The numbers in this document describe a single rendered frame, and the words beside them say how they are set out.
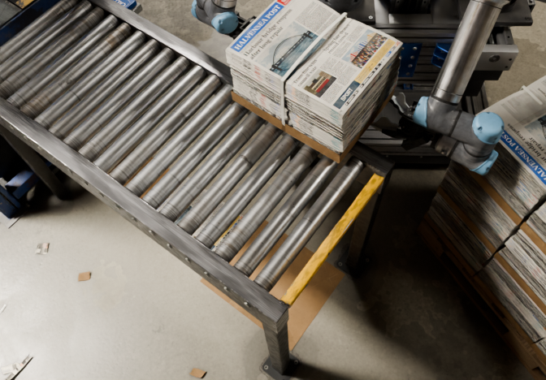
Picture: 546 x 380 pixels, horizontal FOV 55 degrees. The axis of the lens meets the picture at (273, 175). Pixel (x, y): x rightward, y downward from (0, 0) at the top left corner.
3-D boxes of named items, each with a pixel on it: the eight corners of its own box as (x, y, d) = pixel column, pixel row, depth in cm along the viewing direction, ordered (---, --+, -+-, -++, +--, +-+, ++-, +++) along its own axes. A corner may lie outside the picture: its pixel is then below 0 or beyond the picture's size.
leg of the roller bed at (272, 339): (292, 363, 195) (289, 317, 136) (282, 376, 193) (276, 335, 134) (279, 353, 197) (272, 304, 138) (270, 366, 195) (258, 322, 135)
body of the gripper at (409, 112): (412, 97, 146) (452, 118, 142) (406, 116, 154) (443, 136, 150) (399, 115, 143) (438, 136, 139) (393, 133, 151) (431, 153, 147)
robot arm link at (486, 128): (457, 123, 129) (445, 146, 138) (501, 140, 126) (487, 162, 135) (467, 100, 132) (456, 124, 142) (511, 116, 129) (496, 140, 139)
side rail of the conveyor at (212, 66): (389, 181, 154) (396, 161, 144) (379, 194, 152) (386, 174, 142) (82, 0, 197) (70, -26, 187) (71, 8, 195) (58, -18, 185)
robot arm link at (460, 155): (504, 145, 138) (493, 162, 145) (465, 126, 141) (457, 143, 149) (491, 166, 135) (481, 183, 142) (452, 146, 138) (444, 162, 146)
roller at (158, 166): (241, 96, 163) (240, 85, 159) (136, 205, 146) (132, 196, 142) (229, 88, 165) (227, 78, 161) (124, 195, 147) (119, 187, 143)
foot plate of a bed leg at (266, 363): (306, 360, 195) (306, 360, 194) (283, 393, 190) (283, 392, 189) (278, 338, 200) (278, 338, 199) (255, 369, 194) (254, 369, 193)
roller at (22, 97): (124, 26, 180) (120, 15, 176) (18, 117, 163) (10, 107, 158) (114, 20, 182) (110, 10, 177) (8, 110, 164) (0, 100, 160)
